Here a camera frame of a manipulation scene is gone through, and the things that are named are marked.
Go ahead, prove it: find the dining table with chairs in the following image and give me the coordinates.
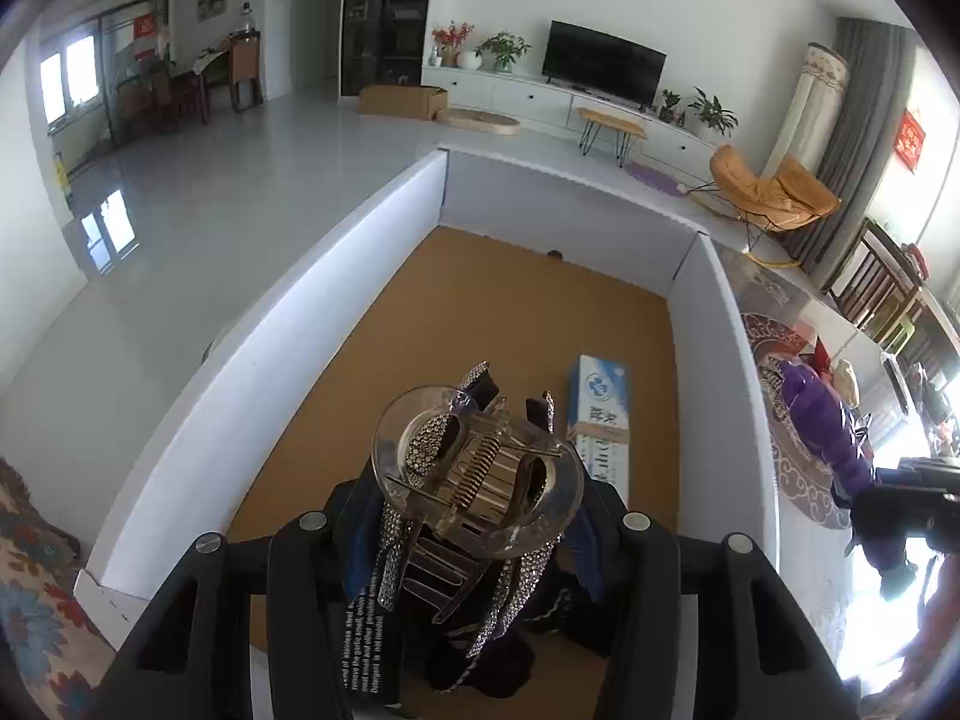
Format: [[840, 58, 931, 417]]
[[116, 29, 265, 124]]

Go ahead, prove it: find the wooden side chair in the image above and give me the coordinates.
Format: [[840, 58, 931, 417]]
[[823, 218, 929, 344]]

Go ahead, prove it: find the cream towel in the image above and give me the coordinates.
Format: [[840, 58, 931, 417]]
[[832, 359, 861, 410]]

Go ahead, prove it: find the green potted plant right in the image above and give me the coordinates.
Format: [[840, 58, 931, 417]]
[[686, 86, 740, 137]]

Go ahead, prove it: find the white tv cabinet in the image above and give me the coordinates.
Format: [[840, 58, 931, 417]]
[[421, 67, 716, 182]]

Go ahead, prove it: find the black odor removing bar box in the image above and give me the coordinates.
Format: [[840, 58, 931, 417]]
[[342, 580, 402, 706]]

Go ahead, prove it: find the red flower vase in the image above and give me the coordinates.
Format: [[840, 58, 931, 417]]
[[431, 21, 475, 67]]

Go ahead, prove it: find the black flat television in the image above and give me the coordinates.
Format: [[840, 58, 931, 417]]
[[542, 20, 665, 106]]

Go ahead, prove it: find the purple butterfly toy wand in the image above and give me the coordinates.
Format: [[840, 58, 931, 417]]
[[779, 359, 874, 511]]

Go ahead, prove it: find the orange lounge chair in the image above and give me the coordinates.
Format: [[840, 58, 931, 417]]
[[682, 143, 839, 270]]

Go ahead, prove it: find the brown cardboard box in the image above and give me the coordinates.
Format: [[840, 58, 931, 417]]
[[358, 85, 449, 121]]

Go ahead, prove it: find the clear rhinestone hair claw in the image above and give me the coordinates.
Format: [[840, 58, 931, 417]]
[[371, 362, 586, 699]]

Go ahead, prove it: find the black velvet scrunchie with pearls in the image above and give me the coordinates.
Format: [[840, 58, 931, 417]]
[[418, 553, 625, 703]]

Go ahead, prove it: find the dark display cabinet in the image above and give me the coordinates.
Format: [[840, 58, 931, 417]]
[[340, 0, 430, 98]]

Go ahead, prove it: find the green potted plant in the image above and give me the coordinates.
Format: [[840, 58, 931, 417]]
[[478, 31, 530, 73], [686, 86, 740, 137]]

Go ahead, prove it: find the white cardboard storage box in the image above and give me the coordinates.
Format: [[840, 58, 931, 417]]
[[91, 149, 788, 718]]

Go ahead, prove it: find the red packet bag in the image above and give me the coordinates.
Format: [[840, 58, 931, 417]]
[[809, 340, 832, 376]]

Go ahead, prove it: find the small wooden bench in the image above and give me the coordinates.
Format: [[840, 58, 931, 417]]
[[576, 107, 647, 167]]

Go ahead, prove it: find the blue white ointment box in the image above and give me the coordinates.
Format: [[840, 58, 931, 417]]
[[566, 355, 631, 504]]

